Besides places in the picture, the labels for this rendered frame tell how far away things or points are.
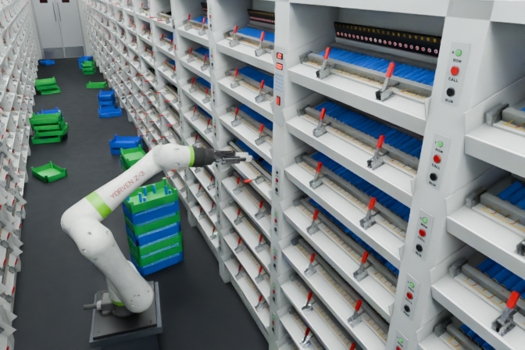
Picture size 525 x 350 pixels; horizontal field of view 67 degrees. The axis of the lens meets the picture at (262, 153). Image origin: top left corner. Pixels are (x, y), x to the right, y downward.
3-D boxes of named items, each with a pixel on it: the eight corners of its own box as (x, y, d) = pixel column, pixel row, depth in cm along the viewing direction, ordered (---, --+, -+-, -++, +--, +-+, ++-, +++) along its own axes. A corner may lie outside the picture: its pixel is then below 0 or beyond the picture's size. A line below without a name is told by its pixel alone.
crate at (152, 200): (131, 214, 237) (130, 202, 234) (121, 200, 253) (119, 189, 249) (178, 199, 253) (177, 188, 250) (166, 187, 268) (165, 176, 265)
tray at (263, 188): (274, 208, 168) (268, 191, 163) (222, 156, 218) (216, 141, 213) (312, 185, 173) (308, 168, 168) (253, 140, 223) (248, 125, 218)
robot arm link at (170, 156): (162, 169, 159) (162, 142, 159) (153, 169, 169) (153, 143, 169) (194, 169, 166) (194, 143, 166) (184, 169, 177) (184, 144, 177)
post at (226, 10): (224, 283, 252) (212, -13, 183) (219, 274, 260) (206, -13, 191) (252, 273, 260) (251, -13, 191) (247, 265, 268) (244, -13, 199)
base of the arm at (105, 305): (82, 322, 184) (80, 313, 181) (88, 298, 197) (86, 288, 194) (141, 315, 189) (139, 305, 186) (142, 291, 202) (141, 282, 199)
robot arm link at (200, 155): (184, 164, 176) (192, 172, 169) (188, 139, 172) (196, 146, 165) (198, 164, 179) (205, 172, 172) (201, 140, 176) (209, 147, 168)
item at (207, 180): (218, 207, 240) (210, 190, 233) (189, 168, 290) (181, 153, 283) (247, 191, 246) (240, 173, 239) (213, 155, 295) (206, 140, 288)
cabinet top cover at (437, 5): (489, 20, 70) (494, -1, 68) (169, -9, 249) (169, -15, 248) (556, 17, 78) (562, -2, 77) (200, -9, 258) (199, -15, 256)
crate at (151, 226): (135, 236, 244) (133, 225, 241) (124, 221, 259) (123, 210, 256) (180, 221, 260) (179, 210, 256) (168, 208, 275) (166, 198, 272)
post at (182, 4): (191, 226, 309) (173, -15, 240) (187, 221, 317) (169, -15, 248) (216, 220, 318) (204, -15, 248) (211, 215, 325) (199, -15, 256)
